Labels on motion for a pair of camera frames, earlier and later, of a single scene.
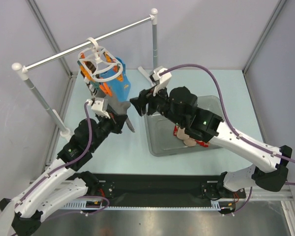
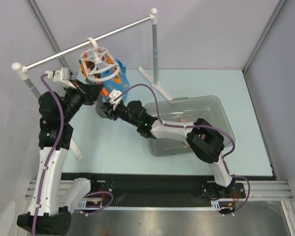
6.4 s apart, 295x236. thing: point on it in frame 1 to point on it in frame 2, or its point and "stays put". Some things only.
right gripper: [147, 103] to [107, 110]
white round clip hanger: [100, 64] stays put
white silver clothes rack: [24, 70] stays put
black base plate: [167, 189] stays put
